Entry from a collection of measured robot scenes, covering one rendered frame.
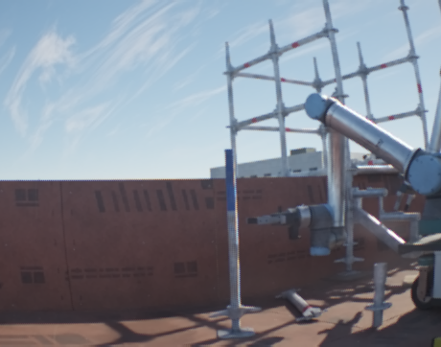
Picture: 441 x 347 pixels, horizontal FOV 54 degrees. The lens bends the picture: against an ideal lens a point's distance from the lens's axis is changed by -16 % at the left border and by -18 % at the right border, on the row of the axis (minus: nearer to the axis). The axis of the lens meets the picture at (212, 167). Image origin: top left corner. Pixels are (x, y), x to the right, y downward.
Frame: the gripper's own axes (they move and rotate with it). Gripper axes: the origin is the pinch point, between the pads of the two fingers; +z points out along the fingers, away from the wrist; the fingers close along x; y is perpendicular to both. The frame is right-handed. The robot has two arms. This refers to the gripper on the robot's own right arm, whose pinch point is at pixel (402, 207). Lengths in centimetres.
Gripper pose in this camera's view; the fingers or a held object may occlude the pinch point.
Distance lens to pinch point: 274.2
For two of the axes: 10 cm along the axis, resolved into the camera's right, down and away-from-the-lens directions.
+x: 7.8, 1.3, 6.2
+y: 5.6, 3.2, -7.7
